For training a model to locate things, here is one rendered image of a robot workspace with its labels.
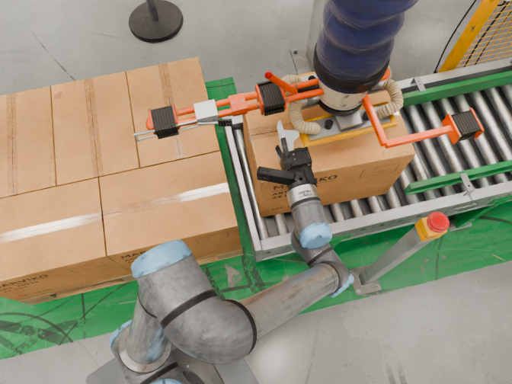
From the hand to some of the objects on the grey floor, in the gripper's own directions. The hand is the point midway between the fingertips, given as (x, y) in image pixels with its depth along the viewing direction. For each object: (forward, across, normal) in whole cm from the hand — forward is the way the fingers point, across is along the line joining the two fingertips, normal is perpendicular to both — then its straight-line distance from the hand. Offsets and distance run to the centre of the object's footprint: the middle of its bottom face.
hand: (276, 133), depth 127 cm
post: (-35, -121, -47) cm, 135 cm away
